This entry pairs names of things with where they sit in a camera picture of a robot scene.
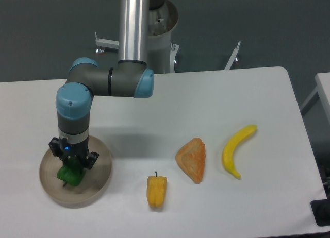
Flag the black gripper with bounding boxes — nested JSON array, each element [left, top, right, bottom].
[[48, 137, 99, 170]]

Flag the green bell pepper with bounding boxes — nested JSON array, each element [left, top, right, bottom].
[[57, 157, 85, 186]]

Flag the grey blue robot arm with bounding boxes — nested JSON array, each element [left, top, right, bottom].
[[49, 0, 166, 171]]

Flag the beige round plate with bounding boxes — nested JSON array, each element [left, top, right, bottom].
[[39, 135, 112, 208]]

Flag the yellow bell pepper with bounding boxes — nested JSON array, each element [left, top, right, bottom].
[[146, 171, 167, 209]]

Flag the orange triangular bread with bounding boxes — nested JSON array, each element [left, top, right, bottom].
[[175, 138, 206, 184]]

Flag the yellow banana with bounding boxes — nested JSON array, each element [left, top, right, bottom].
[[221, 124, 257, 180]]

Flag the black device at edge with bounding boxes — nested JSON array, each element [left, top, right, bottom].
[[310, 199, 330, 227]]

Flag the white side table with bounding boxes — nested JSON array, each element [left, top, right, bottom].
[[300, 72, 330, 120]]

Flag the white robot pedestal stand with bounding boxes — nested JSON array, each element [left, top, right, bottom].
[[94, 0, 241, 73]]

